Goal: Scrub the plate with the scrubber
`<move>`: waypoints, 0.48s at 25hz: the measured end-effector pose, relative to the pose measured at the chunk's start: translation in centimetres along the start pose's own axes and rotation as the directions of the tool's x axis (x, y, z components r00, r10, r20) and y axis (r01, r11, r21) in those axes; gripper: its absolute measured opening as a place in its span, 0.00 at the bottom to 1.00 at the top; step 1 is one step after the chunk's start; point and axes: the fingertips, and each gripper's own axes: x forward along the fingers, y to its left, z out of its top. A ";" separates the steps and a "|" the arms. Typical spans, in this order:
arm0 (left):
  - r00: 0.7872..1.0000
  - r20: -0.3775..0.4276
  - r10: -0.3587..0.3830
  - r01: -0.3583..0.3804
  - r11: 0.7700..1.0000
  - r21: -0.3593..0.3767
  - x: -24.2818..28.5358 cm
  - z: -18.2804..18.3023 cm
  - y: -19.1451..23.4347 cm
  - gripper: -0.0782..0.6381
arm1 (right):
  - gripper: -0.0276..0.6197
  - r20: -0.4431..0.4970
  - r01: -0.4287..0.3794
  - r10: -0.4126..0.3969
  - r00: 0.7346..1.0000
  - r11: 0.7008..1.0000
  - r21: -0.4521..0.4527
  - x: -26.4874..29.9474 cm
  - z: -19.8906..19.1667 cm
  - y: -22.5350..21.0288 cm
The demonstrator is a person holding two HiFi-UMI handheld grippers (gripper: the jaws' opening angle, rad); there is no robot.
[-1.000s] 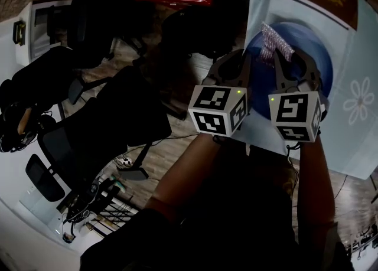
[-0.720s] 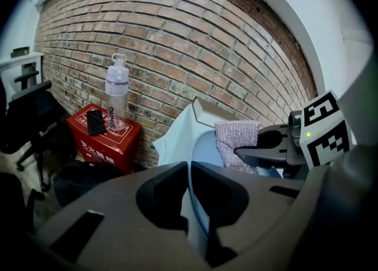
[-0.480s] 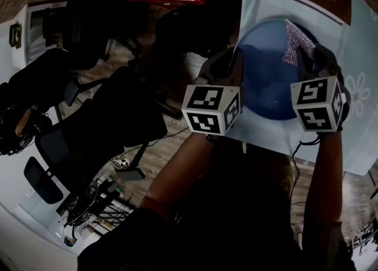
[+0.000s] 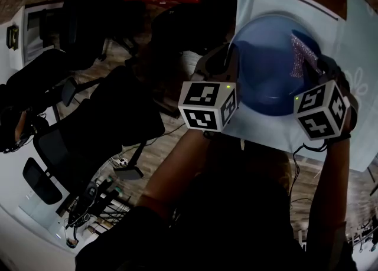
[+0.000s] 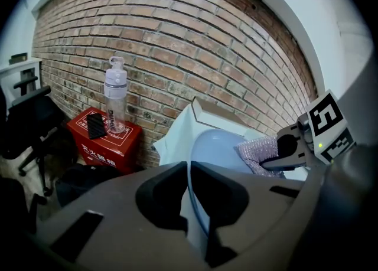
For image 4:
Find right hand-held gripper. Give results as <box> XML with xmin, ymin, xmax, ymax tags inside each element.
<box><xmin>291</xmin><ymin>29</ymin><xmax>351</xmax><ymax>142</ymax></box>

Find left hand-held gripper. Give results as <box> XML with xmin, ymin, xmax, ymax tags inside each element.
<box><xmin>178</xmin><ymin>43</ymin><xmax>242</xmax><ymax>133</ymax></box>

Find large light blue plate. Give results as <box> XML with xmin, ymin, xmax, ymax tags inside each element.
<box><xmin>229</xmin><ymin>12</ymin><xmax>323</xmax><ymax>117</ymax></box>

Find person's right forearm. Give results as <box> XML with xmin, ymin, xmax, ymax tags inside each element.
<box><xmin>305</xmin><ymin>137</ymin><xmax>353</xmax><ymax>253</ymax></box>

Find person's left forearm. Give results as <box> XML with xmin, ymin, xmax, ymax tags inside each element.
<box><xmin>135</xmin><ymin>129</ymin><xmax>214</xmax><ymax>221</ymax></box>

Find person's right hand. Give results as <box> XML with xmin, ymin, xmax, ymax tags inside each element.
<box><xmin>336</xmin><ymin>68</ymin><xmax>360</xmax><ymax>133</ymax></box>

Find pale green tablecloth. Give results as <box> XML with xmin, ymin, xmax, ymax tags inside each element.
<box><xmin>226</xmin><ymin>0</ymin><xmax>378</xmax><ymax>173</ymax></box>

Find black backpack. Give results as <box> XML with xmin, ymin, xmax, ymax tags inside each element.
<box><xmin>150</xmin><ymin>4</ymin><xmax>234</xmax><ymax>58</ymax></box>

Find person's olive shorts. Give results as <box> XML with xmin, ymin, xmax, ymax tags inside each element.
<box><xmin>203</xmin><ymin>139</ymin><xmax>293</xmax><ymax>197</ymax></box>

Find person's black shirt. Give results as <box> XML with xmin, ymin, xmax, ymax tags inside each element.
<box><xmin>74</xmin><ymin>172</ymin><xmax>359</xmax><ymax>271</ymax></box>

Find white desk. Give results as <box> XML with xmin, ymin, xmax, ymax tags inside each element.
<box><xmin>22</xmin><ymin>1</ymin><xmax>64</xmax><ymax>64</ymax></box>

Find yellow and black box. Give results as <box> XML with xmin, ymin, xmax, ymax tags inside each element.
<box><xmin>6</xmin><ymin>25</ymin><xmax>20</xmax><ymax>51</ymax></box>

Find black mesh office chair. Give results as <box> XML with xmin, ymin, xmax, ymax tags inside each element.
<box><xmin>22</xmin><ymin>157</ymin><xmax>64</xmax><ymax>205</ymax></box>

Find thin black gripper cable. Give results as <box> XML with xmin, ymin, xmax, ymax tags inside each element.
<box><xmin>291</xmin><ymin>142</ymin><xmax>329</xmax><ymax>206</ymax></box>

